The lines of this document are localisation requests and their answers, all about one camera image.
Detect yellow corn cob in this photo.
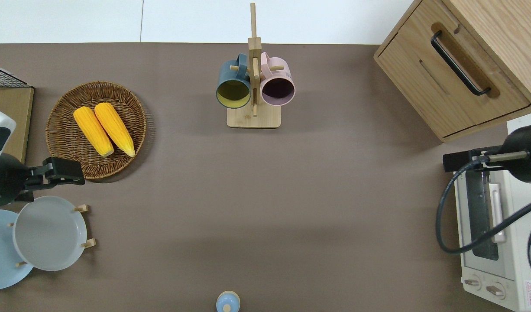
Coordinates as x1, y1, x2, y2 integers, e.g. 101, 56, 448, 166
73, 106, 115, 157
94, 102, 136, 157

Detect wire and wood shelf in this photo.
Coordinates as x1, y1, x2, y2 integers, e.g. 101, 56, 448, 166
0, 64, 35, 164

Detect light wooden drawer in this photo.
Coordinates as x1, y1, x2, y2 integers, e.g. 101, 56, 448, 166
375, 2, 531, 140

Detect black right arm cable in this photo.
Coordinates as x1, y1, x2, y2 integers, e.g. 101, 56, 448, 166
436, 152, 531, 254

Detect brown wicker basket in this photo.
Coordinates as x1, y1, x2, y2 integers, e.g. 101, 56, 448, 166
45, 81, 147, 180

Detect black metal drawer handle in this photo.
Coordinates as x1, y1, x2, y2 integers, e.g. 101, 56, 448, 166
431, 31, 491, 96

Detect wooden mug tree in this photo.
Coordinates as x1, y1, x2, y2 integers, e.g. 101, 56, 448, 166
227, 2, 282, 129

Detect dark blue mug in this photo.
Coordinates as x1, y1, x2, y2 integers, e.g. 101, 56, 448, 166
216, 53, 252, 109

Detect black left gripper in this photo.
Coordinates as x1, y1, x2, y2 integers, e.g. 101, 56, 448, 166
26, 157, 85, 194

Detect wooden plate rack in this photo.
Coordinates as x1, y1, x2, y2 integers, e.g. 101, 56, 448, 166
8, 204, 96, 267

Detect pink mug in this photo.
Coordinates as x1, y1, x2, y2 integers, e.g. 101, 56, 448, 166
260, 52, 296, 107

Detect white oven door handle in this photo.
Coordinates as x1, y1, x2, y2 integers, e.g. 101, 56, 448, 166
489, 183, 507, 243

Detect light wooden cabinet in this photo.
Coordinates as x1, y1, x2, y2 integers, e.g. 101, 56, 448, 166
374, 0, 531, 143

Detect small blue round button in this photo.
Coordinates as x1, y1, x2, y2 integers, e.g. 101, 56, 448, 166
216, 291, 241, 312

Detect white toaster oven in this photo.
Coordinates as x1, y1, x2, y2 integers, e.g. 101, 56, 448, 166
453, 120, 531, 312

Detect grey plate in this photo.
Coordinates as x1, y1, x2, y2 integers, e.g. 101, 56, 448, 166
13, 196, 87, 272

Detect brown table mat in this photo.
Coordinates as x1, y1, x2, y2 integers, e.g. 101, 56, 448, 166
0, 42, 531, 312

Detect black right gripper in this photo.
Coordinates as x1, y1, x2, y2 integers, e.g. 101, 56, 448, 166
443, 149, 504, 173

